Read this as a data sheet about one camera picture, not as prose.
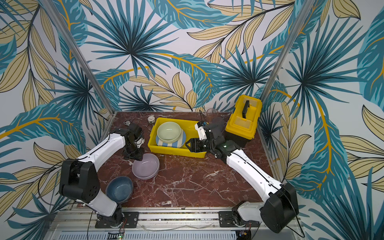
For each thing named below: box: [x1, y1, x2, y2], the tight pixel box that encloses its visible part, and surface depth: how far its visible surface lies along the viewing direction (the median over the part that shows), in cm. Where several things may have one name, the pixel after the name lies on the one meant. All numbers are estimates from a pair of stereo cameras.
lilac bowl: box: [132, 153, 160, 180], surface depth 90 cm
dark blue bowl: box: [105, 176, 134, 204], surface depth 83 cm
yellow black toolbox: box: [225, 95, 263, 148], surface depth 95 cm
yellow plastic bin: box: [147, 118, 207, 159], surface depth 97 cm
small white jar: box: [147, 115, 156, 124], surface depth 115 cm
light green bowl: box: [156, 121, 182, 143], surface depth 100 cm
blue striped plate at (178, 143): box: [156, 128, 186, 148], surface depth 98 cm
